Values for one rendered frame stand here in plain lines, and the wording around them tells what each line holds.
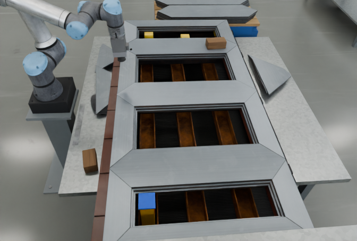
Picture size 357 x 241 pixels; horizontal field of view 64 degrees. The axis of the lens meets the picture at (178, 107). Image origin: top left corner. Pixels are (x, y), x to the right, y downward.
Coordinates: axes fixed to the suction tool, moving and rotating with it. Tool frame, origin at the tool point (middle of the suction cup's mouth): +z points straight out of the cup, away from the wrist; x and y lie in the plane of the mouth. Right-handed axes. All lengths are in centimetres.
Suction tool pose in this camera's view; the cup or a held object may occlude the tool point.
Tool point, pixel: (121, 59)
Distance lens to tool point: 150.5
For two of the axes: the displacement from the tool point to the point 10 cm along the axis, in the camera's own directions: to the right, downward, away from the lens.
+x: -10.0, 0.7, -0.7
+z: -0.1, 6.6, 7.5
